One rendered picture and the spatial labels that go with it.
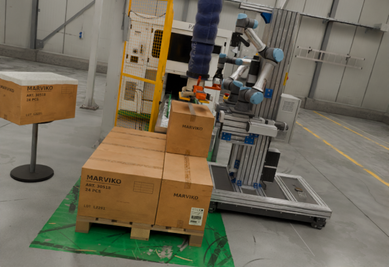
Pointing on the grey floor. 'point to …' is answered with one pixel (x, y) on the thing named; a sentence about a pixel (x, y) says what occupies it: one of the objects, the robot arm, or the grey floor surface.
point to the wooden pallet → (138, 229)
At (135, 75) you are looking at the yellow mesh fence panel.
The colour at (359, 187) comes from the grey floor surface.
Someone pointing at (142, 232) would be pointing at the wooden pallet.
